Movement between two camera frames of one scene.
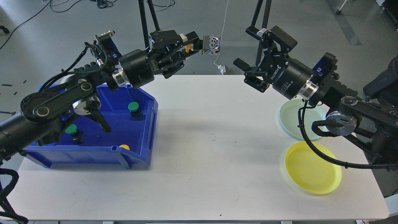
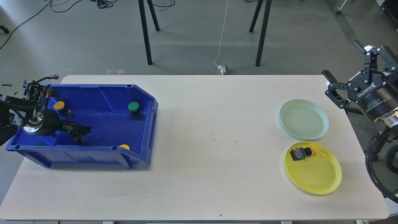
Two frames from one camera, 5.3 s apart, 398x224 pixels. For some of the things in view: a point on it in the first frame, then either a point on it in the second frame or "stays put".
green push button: [136, 114] stays put
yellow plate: [310, 171] stays put
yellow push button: [211, 45] to [298, 153]
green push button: [77, 136] stays put
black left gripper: [140, 67] to [51, 123]
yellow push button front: [125, 146] stays put
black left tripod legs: [142, 12] stays put
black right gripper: [289, 75] to [377, 92]
